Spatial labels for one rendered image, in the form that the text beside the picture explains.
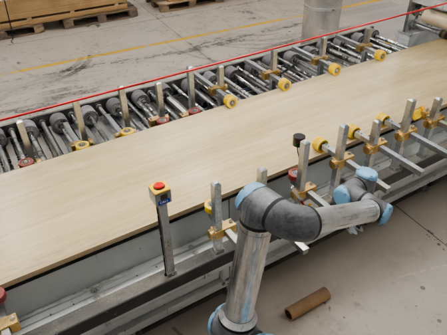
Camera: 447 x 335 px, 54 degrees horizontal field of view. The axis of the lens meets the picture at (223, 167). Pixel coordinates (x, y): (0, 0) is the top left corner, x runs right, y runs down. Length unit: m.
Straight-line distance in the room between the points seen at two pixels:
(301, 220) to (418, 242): 2.20
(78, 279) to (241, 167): 1.00
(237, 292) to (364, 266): 1.71
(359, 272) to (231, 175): 1.24
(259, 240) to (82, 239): 0.93
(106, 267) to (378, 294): 1.72
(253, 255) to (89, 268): 0.96
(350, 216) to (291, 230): 0.31
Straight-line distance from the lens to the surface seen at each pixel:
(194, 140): 2.63
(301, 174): 2.23
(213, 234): 2.09
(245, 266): 1.53
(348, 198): 1.85
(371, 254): 3.29
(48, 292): 2.23
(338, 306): 2.95
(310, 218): 1.36
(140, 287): 2.12
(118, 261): 2.25
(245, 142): 2.60
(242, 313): 1.68
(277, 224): 1.34
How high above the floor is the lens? 2.33
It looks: 37 degrees down
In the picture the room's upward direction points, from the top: 1 degrees counter-clockwise
